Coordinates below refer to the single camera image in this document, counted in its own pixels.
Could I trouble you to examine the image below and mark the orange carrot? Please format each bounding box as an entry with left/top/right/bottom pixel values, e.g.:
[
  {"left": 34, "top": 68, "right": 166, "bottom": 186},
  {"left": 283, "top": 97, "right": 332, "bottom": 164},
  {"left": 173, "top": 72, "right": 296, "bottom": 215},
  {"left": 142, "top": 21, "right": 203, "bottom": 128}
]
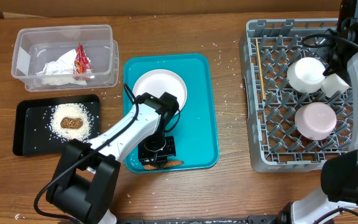
[{"left": 144, "top": 161, "right": 184, "bottom": 170}]

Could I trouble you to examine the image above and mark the white cup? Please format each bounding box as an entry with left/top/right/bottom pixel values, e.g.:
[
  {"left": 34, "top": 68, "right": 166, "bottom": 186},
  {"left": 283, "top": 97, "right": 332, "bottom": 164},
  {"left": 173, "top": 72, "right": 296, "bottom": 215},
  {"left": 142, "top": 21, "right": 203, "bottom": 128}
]
[{"left": 321, "top": 73, "right": 350, "bottom": 98}]

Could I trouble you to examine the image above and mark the teal plastic tray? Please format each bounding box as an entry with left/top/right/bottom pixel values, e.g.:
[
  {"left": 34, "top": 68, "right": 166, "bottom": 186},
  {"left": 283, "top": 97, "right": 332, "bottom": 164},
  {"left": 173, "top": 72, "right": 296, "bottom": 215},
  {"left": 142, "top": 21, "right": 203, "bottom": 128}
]
[{"left": 123, "top": 53, "right": 219, "bottom": 172}]

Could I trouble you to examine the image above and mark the white plate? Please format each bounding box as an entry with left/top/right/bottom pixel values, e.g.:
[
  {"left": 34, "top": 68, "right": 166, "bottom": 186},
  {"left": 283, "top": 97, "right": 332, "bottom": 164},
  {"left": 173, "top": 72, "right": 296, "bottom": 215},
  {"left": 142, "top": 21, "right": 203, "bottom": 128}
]
[{"left": 132, "top": 69, "right": 188, "bottom": 110}]

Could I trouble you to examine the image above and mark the pink white bowl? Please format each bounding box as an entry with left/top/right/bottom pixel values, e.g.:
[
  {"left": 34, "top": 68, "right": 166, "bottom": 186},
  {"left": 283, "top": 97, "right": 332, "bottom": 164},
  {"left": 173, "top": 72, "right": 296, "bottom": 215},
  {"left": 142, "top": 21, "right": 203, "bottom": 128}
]
[{"left": 295, "top": 102, "right": 337, "bottom": 140}]

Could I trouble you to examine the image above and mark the wooden chopstick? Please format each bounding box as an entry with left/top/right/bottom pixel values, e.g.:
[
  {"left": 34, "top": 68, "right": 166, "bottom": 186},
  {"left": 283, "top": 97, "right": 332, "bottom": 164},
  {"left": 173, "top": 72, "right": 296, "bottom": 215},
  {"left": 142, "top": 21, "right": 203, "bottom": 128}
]
[{"left": 255, "top": 38, "right": 265, "bottom": 101}]

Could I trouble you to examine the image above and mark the red silver snack wrapper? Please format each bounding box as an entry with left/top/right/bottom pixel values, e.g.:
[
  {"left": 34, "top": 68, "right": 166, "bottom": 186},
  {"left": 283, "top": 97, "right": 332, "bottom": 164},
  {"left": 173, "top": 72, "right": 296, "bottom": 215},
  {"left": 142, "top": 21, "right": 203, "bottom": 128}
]
[{"left": 73, "top": 44, "right": 93, "bottom": 74}]

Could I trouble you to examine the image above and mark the white napkin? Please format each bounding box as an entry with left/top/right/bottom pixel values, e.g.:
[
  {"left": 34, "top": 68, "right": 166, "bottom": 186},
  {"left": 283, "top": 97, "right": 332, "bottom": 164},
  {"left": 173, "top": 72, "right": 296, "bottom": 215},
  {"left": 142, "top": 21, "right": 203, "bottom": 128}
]
[{"left": 37, "top": 49, "right": 86, "bottom": 86}]

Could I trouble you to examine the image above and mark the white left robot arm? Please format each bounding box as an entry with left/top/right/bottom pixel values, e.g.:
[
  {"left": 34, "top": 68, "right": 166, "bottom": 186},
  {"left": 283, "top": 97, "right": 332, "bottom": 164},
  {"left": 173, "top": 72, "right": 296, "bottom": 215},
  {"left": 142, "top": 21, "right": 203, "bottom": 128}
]
[{"left": 34, "top": 92, "right": 181, "bottom": 223}]

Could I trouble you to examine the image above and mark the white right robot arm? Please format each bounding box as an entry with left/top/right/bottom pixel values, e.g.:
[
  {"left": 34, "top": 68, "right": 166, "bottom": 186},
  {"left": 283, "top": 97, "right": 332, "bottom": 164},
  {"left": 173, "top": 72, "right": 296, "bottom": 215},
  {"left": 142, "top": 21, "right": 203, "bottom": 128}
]
[{"left": 275, "top": 0, "right": 358, "bottom": 223}]

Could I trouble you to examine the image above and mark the grey dishwasher rack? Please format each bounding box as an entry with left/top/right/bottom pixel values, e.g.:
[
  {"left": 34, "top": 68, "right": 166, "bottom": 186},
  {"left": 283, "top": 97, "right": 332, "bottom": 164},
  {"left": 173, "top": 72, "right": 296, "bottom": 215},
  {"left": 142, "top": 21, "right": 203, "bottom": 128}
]
[{"left": 239, "top": 18, "right": 353, "bottom": 172}]

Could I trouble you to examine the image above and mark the white rice pile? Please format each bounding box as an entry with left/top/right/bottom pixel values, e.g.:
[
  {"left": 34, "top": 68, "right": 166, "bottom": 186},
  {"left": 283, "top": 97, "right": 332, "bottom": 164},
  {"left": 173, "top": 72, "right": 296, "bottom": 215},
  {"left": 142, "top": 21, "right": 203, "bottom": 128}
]
[{"left": 47, "top": 103, "right": 94, "bottom": 141}]

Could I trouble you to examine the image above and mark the black bin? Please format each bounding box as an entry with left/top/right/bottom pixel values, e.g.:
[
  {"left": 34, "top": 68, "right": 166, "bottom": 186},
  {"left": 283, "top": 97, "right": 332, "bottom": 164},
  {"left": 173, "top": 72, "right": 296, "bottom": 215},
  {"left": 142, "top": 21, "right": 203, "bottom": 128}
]
[{"left": 12, "top": 95, "right": 100, "bottom": 156}]

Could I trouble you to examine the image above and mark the clear plastic bin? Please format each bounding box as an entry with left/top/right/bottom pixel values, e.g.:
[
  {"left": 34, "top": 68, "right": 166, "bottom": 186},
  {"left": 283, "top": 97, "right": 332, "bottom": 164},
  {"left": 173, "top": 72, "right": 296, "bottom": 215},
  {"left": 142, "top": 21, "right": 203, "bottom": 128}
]
[{"left": 11, "top": 25, "right": 119, "bottom": 92}]

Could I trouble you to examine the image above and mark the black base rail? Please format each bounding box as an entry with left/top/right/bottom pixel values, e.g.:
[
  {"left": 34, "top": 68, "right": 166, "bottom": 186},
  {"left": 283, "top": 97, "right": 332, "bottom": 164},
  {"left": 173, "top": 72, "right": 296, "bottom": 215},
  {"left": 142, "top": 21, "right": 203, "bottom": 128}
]
[{"left": 117, "top": 215, "right": 276, "bottom": 224}]

